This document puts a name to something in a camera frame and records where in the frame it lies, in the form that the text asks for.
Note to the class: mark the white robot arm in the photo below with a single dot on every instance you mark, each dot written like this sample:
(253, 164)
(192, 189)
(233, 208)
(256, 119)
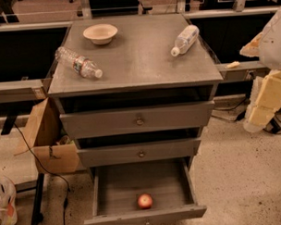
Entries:
(270, 43)

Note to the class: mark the black power adapter with cable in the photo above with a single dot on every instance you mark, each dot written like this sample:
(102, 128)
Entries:
(232, 111)

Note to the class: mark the small yellow foam piece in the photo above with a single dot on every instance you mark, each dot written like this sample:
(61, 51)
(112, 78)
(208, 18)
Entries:
(232, 65)

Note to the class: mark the cream shallow bowl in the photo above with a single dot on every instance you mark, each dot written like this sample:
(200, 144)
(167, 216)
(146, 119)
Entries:
(100, 34)

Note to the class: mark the clear bottle with colourful label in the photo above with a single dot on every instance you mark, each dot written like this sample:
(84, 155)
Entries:
(79, 64)

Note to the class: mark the grey top drawer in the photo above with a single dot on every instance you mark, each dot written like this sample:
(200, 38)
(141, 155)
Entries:
(137, 120)

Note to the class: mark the white sneaker with orange accents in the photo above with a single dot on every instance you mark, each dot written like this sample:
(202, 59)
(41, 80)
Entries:
(8, 192)

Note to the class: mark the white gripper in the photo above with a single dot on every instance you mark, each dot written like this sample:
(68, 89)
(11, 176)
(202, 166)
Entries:
(274, 45)

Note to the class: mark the clear bottle with white label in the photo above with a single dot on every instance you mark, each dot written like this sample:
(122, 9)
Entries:
(185, 40)

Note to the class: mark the grey wooden drawer cabinet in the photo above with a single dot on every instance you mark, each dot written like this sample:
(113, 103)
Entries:
(138, 70)

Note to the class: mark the red apple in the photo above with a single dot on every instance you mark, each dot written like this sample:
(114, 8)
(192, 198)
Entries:
(145, 201)

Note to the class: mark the brown cardboard box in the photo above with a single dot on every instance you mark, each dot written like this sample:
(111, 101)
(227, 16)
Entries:
(42, 134)

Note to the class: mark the black table leg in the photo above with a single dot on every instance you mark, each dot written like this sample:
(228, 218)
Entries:
(37, 215)

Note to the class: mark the grey open bottom drawer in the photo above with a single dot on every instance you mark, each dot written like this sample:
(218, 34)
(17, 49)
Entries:
(117, 188)

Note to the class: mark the grey middle drawer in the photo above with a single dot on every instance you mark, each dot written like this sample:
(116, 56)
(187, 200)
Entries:
(135, 153)

